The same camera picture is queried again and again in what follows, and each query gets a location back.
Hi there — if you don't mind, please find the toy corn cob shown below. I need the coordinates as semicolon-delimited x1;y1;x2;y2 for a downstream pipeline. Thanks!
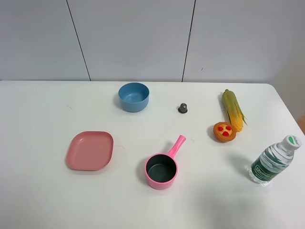
222;89;247;132

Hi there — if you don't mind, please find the blue bowl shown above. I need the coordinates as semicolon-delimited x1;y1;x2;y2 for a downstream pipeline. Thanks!
118;82;150;113

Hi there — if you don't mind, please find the small grey knob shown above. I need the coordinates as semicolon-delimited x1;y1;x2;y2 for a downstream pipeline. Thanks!
178;103;188;114

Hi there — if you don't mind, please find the pink toy saucepan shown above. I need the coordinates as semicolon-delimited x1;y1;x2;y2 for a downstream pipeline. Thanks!
145;135;186;190

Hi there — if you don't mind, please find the toy fruit tart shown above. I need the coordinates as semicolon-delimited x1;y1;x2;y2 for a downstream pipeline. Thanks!
213;122;236;142

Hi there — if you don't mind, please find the pink square plate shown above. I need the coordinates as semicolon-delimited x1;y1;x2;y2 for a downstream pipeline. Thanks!
65;131;113;171

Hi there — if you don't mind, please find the plastic water bottle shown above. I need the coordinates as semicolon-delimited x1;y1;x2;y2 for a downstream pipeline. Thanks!
248;135;302;186

